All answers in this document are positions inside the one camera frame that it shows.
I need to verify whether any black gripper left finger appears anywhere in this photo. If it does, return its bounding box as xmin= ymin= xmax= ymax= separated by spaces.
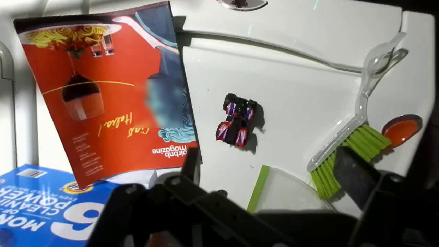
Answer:
xmin=87 ymin=148 xmax=275 ymax=247

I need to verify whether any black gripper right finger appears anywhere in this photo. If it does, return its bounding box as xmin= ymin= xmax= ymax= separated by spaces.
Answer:
xmin=334 ymin=146 xmax=439 ymax=247

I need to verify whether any red black toy quad car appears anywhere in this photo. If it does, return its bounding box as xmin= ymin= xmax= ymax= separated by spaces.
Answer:
xmin=216 ymin=93 xmax=265 ymax=151

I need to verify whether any orange round lid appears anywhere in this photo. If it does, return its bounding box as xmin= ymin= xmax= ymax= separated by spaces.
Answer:
xmin=382 ymin=113 xmax=423 ymax=146

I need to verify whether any blue cleaning product box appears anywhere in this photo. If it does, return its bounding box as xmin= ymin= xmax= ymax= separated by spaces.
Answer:
xmin=0 ymin=164 xmax=115 ymax=247

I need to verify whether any orange airbnb magazine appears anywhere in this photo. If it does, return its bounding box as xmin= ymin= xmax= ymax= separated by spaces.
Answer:
xmin=14 ymin=1 xmax=198 ymax=186

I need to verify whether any white washing machine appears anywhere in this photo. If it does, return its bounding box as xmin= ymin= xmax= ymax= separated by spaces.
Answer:
xmin=172 ymin=0 xmax=435 ymax=205

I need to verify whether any green bristle clear-handled brush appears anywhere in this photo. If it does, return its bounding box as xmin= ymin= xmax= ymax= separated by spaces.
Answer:
xmin=307 ymin=31 xmax=409 ymax=199

